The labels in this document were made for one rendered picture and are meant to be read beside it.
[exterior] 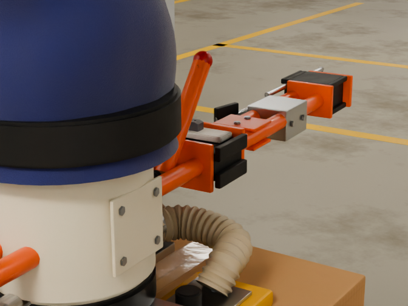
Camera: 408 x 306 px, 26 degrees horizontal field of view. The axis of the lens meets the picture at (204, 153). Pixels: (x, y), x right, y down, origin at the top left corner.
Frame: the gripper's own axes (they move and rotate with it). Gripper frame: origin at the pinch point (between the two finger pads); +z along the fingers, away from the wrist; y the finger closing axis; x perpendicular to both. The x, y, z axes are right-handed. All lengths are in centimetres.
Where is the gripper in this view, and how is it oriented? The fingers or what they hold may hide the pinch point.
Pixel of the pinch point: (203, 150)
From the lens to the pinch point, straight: 109.4
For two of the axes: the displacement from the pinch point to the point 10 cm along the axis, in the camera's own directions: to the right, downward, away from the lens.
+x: -5.0, 2.6, -8.3
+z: 8.7, 1.5, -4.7
